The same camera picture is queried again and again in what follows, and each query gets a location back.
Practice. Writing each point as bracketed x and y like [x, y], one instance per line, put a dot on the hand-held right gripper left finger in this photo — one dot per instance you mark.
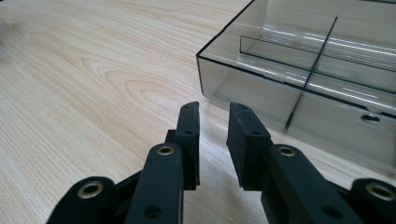
[186, 137]

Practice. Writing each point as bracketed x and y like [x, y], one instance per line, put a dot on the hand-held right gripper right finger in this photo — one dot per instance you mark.
[249, 146]

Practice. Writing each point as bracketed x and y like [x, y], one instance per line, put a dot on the clear grey plastic organizer box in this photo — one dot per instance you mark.
[311, 77]

